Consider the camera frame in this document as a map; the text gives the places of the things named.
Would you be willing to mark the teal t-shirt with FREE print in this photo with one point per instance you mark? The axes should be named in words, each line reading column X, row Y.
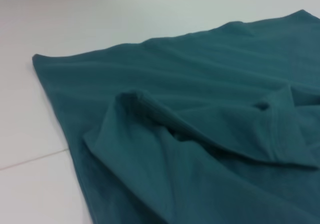
column 187, row 121

